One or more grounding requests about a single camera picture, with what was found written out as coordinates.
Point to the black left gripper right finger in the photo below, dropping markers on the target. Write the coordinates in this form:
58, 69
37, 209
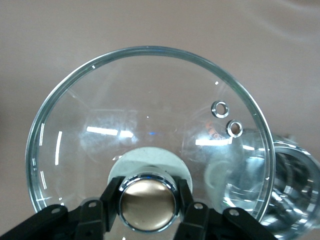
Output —
185, 195

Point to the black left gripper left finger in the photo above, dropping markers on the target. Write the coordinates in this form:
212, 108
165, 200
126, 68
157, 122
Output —
111, 200

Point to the glass lid with metal knob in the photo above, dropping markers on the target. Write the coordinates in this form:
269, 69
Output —
150, 100

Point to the grey-green electric steel pot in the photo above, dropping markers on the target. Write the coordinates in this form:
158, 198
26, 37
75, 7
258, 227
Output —
295, 175

